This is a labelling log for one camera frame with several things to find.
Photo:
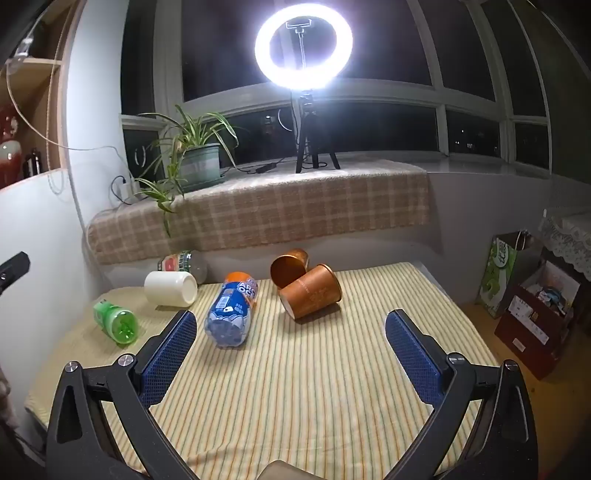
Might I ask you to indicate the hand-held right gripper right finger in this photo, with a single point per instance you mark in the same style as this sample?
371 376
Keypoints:
415 360

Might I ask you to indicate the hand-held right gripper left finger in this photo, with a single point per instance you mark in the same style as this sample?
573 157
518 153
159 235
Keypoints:
170 355

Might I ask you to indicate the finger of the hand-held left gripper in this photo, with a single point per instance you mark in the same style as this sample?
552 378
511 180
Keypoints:
14 270

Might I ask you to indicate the large brown paper cup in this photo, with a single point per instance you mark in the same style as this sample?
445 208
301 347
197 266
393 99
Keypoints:
314 290

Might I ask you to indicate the white cup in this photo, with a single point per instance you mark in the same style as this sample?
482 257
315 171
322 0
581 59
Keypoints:
168 288

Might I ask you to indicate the small brown paper cup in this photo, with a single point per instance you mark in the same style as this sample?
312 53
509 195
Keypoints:
287 268

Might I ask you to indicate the green plastic bottle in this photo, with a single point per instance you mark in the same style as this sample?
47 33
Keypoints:
113 321

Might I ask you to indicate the blue and orange plastic bottle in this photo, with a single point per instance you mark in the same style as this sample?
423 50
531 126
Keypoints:
231 309

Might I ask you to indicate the clear bottle with red label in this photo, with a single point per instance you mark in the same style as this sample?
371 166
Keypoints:
182 262

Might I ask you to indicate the dark bottle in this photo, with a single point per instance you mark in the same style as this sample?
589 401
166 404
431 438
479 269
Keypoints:
31 164

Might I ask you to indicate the red vase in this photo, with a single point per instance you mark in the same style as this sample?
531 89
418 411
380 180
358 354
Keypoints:
9 157

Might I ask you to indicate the red cardboard box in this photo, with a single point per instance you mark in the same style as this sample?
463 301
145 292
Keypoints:
526 332

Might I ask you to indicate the green paper bag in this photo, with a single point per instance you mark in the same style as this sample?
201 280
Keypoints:
498 277

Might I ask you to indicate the striped table cloth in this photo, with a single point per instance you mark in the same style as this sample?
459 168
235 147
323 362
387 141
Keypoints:
300 397

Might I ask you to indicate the white power adapter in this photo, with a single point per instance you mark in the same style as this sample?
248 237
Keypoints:
129 189

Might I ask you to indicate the wooden shelf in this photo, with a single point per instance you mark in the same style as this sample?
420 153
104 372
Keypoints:
41 92

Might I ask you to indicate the plaid cloth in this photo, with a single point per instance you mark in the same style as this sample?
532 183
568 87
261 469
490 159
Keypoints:
300 207

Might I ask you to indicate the potted spider plant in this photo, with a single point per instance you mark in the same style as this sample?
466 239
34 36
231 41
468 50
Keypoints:
201 166

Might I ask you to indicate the white lace cloth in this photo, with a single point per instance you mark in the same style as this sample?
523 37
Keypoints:
568 240

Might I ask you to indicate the black tripod stand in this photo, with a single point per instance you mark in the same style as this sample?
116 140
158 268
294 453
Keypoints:
304 115

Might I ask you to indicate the white window frame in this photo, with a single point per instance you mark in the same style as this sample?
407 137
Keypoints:
392 96

